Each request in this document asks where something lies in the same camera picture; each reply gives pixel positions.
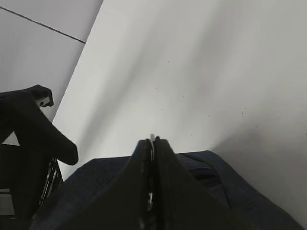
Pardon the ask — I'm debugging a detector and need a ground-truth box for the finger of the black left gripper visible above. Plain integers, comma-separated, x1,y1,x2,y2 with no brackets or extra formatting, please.
0,91,79,165

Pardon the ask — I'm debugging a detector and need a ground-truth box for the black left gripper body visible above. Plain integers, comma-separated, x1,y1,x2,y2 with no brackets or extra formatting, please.
0,85,62,219

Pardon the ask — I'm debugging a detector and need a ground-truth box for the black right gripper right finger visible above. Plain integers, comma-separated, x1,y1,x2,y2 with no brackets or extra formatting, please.
152,137,242,230

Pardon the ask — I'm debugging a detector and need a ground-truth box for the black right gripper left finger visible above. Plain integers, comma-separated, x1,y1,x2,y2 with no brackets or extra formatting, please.
35,139,152,230

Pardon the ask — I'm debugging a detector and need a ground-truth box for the dark blue lunch bag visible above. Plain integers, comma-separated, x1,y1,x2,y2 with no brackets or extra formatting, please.
30,140,301,230

